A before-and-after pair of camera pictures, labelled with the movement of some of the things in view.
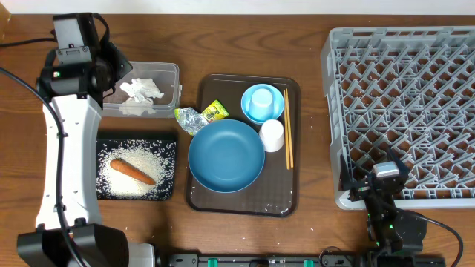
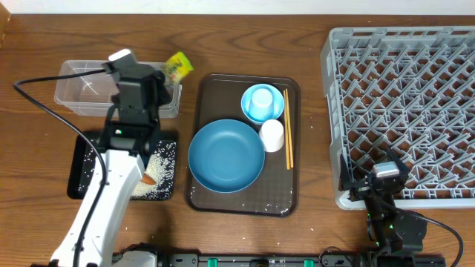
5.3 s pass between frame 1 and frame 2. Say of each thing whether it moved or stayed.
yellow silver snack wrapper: moved
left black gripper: moved
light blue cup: stayed
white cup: stayed
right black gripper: stayed
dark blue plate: stayed
